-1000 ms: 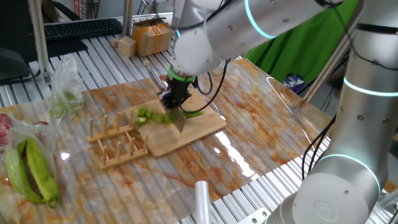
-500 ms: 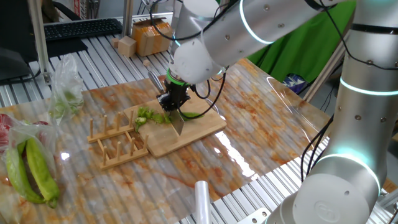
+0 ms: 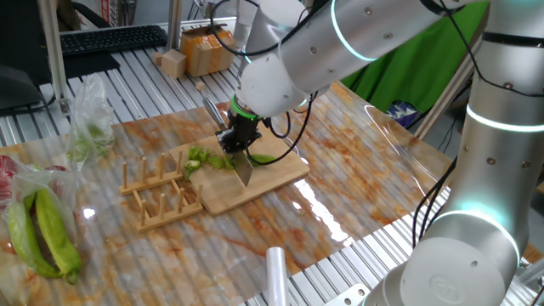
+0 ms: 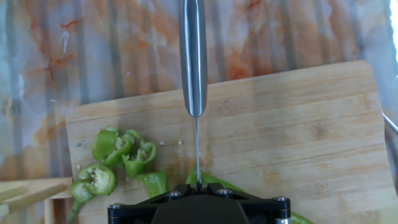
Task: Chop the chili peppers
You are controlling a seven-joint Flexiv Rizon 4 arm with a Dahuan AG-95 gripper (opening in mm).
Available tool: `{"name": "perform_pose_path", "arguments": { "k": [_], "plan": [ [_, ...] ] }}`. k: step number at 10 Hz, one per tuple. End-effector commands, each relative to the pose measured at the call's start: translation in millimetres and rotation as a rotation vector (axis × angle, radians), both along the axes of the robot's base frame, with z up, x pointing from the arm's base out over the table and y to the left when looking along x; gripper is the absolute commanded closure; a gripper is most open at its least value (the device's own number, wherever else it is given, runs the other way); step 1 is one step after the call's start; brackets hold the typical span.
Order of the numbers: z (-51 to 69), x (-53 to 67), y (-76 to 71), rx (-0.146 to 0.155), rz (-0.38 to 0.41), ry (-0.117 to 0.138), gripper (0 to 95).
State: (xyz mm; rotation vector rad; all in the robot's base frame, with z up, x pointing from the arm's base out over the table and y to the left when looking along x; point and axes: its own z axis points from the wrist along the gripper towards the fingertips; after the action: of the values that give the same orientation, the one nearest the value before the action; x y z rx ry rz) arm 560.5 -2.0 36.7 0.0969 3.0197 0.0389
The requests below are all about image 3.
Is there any taped cardboard box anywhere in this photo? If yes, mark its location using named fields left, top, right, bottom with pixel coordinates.
left=178, top=24, right=237, bottom=79

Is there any black keyboard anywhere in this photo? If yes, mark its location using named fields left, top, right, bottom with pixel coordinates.
left=59, top=24, right=169, bottom=59

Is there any black desktop monitor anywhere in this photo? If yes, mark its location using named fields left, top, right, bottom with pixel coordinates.
left=0, top=0, right=52, bottom=112

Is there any slanted aluminium pole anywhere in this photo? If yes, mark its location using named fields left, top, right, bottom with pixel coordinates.
left=414, top=37, right=485, bottom=141

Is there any black camera cable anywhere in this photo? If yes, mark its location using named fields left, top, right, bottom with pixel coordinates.
left=209, top=0, right=315, bottom=167

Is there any red pepper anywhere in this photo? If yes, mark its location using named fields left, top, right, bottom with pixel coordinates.
left=42, top=164, right=71, bottom=201
left=0, top=155, right=20, bottom=209

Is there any thin black cable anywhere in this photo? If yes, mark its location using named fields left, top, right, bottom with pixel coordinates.
left=419, top=184, right=450, bottom=241
left=411, top=156, right=459, bottom=250

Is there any white plastic bag roll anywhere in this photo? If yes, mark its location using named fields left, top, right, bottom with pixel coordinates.
left=264, top=246, right=292, bottom=306

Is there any green cloth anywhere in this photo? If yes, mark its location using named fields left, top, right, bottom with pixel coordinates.
left=339, top=2, right=490, bottom=115

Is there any black desk mat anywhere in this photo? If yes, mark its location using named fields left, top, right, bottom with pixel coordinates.
left=61, top=49, right=122, bottom=82

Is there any marbled plastic table sheet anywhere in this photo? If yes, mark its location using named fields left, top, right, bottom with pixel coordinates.
left=0, top=79, right=462, bottom=306

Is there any large wooden cube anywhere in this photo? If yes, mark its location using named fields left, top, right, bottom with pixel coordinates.
left=160, top=48, right=189, bottom=80

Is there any wooden cutting board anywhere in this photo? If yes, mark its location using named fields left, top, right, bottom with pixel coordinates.
left=168, top=120, right=311, bottom=217

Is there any crumpled clear plastic bag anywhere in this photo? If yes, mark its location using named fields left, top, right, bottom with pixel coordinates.
left=65, top=72, right=116, bottom=172

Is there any black monitor cable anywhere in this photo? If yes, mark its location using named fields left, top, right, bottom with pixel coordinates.
left=0, top=93, right=59, bottom=118

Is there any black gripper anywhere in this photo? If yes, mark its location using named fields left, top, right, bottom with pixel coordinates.
left=215, top=112, right=263, bottom=156

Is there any steel kitchen knife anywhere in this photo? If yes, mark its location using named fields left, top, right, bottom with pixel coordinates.
left=201, top=96, right=255, bottom=189

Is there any blue patterned bag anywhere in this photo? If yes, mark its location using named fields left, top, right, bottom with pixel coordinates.
left=385, top=99, right=421, bottom=129

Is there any green pepper inside bag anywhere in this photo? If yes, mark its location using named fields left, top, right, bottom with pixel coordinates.
left=7, top=193, right=64, bottom=281

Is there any green pepper with curled stem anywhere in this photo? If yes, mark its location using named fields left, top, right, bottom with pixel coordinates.
left=34, top=186, right=83, bottom=286

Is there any aluminium frame post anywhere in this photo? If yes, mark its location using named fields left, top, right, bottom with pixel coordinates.
left=165, top=0, right=184, bottom=53
left=37, top=0, right=72, bottom=116

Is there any pale green pepper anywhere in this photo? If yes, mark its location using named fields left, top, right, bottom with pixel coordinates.
left=67, top=122, right=116, bottom=163

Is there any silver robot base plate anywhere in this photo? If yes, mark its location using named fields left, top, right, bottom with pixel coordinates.
left=321, top=283, right=371, bottom=306

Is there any wooden peg rack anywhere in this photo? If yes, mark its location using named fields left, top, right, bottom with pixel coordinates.
left=117, top=148, right=205, bottom=234

